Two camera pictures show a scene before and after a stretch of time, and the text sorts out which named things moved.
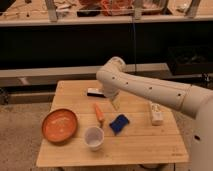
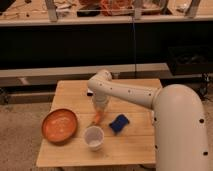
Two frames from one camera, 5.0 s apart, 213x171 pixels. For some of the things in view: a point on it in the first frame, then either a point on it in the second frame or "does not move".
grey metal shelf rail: (77, 71) does not move
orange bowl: (60, 125) does not move
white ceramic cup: (94, 138) does not move
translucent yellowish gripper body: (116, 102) -> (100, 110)
